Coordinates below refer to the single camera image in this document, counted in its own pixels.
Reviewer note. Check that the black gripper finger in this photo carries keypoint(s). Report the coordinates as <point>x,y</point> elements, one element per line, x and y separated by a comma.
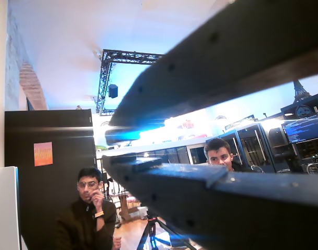
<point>226,208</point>
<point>226,52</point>

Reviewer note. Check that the right hand of glasses man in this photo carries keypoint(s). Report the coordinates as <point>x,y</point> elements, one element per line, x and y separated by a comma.
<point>117,242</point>

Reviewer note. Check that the left hand of glasses man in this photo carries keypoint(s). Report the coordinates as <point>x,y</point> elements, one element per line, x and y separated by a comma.
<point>98,199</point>

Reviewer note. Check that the dark haired man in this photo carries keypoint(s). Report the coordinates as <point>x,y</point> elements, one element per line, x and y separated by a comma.
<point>217,153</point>

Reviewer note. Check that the black red tripod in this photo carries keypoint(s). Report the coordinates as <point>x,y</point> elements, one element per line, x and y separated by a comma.
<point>151,226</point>

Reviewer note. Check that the dark Eiffel tower model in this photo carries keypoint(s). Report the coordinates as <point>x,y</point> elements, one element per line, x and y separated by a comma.
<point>299,91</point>

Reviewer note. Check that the black metal stage truss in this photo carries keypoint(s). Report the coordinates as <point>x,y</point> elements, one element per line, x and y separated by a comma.
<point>127,57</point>

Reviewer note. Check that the wooden stand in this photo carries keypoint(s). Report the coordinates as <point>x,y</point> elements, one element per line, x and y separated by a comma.
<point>126,205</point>

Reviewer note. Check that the dark shelf cabinet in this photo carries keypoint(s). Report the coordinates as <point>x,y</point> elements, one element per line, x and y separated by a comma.
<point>315,153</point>

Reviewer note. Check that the monitor with code text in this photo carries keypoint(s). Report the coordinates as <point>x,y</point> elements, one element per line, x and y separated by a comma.
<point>304,130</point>

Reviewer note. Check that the black hanging speaker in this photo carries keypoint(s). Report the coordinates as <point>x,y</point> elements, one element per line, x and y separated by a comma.
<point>113,91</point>

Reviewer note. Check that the man with glasses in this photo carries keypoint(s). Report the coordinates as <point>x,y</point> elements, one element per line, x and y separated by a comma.
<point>78,224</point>

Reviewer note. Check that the orange poster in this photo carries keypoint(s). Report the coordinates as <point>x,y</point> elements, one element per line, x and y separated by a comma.
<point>43,153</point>

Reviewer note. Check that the white panel with blue edge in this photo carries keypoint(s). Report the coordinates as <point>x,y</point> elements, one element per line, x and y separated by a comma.
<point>5,208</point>

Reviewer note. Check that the black partition wall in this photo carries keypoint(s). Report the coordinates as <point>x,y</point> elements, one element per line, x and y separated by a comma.
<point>60,130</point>

